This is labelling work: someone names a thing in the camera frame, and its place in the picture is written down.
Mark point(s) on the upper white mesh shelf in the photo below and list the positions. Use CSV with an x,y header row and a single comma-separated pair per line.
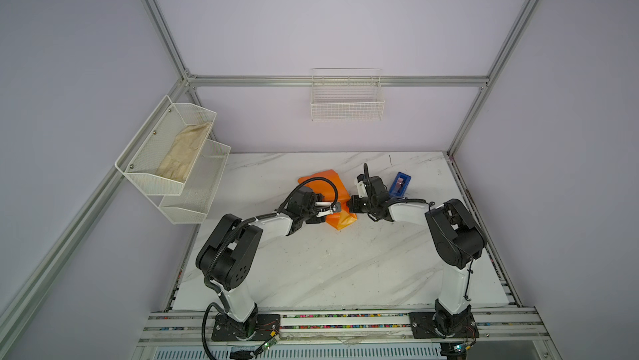
x,y
161,158

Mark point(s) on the blue tape dispenser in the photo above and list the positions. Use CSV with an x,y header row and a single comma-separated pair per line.
x,y
400,185

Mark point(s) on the beige cloth in shelf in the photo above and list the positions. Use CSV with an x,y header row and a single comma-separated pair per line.
x,y
182,155

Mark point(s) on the lower white mesh shelf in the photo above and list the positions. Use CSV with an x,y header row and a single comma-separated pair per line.
x,y
194,204

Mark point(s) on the aluminium frame rail front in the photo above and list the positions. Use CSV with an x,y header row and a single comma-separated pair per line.
x,y
354,327

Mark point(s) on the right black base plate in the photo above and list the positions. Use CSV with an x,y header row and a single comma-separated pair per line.
x,y
440,324

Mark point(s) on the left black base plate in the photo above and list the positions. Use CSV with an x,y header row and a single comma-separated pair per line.
x,y
258,327

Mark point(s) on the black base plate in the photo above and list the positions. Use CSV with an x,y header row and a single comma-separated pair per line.
x,y
258,327
440,324

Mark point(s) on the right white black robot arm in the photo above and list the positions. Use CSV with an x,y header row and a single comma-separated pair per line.
x,y
455,234

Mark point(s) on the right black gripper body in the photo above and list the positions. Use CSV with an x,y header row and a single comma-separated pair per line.
x,y
369,205

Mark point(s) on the white mesh shelf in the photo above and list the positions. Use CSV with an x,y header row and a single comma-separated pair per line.
x,y
194,204
161,158

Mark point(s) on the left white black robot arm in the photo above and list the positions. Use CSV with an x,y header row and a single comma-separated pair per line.
x,y
226,258

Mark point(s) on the white wire wall basket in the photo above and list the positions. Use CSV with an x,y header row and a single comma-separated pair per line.
x,y
347,94

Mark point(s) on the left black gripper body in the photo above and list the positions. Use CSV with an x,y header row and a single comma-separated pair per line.
x,y
309,214

